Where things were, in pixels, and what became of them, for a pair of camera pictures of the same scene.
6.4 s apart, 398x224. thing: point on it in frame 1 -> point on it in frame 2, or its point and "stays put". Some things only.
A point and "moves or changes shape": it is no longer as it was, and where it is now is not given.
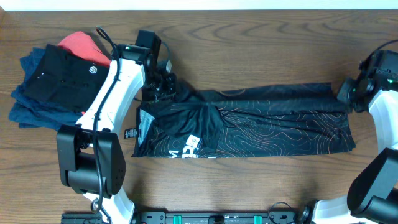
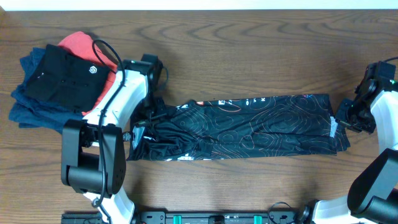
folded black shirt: (64, 81) stays put
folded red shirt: (83, 46) stays put
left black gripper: (166, 86) -> (150, 115)
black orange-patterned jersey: (243, 122) moves or changes shape
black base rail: (188, 217) stays put
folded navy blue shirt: (30, 112) stays put
